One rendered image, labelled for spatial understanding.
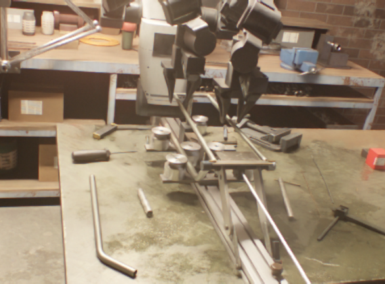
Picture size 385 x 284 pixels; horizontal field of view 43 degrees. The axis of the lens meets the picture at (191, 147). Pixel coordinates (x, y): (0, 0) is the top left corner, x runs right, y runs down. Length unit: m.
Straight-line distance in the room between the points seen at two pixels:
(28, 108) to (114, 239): 1.67
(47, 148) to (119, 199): 1.58
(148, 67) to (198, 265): 1.10
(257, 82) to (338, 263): 0.40
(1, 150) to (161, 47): 1.23
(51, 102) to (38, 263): 0.79
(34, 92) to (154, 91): 0.81
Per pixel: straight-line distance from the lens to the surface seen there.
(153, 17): 1.93
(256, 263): 0.92
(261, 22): 1.08
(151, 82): 1.91
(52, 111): 2.57
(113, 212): 1.06
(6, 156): 2.78
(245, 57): 1.03
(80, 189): 1.14
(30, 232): 2.56
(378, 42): 4.00
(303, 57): 2.71
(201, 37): 1.11
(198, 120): 1.49
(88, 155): 1.25
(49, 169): 2.72
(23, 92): 2.54
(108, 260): 0.91
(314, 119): 3.19
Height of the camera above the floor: 1.44
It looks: 23 degrees down
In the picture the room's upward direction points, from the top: 8 degrees clockwise
